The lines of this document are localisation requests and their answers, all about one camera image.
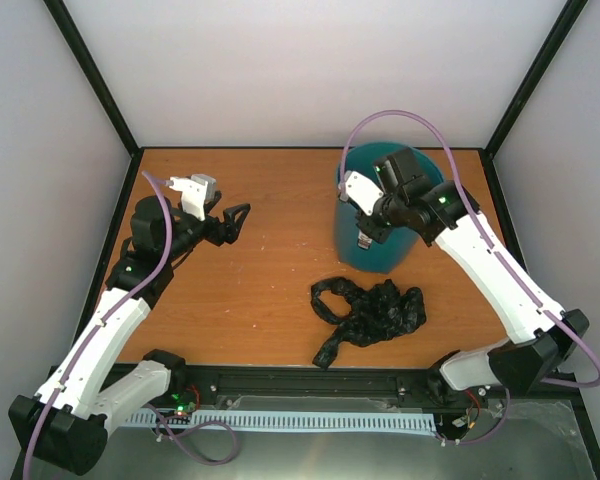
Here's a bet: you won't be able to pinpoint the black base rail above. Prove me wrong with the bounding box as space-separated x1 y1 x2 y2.
47 363 581 412

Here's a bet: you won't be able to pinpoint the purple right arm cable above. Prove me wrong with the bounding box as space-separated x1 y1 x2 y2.
339 109 600 390

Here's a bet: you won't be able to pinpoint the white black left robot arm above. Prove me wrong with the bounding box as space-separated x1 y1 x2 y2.
8 193 251 479

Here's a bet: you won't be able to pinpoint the light blue slotted cable duct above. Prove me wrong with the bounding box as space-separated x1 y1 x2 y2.
124 408 437 435

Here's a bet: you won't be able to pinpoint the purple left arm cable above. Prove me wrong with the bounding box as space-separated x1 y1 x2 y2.
21 170 184 480

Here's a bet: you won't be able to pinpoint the black frame post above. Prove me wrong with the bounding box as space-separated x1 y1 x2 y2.
484 0 588 161
43 0 141 156

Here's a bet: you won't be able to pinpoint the teal plastic trash bin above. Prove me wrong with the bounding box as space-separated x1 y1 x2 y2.
333 142 420 274

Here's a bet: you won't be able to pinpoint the black plastic trash bag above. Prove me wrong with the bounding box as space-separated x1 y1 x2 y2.
310 276 427 370

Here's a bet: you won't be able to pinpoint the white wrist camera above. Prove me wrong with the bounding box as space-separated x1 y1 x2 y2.
169 174 217 221
339 171 384 216

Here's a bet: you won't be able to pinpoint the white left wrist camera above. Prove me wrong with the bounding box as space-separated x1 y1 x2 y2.
169 174 217 221

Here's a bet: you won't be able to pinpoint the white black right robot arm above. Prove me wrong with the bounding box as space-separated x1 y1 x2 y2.
341 148 589 394

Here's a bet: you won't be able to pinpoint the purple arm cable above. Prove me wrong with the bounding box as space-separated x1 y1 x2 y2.
21 170 184 480
339 109 600 390

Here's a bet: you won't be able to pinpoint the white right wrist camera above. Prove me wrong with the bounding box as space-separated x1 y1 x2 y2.
339 171 384 216

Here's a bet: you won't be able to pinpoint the black left rear frame post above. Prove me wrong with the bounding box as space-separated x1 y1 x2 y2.
43 0 141 156

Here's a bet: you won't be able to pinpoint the small green-lit circuit board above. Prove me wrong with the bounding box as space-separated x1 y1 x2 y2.
173 392 200 416

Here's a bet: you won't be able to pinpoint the metal base plate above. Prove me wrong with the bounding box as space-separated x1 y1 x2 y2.
14 397 599 480

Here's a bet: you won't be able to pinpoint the black right rear frame post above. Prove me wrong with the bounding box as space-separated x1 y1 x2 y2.
484 0 588 161

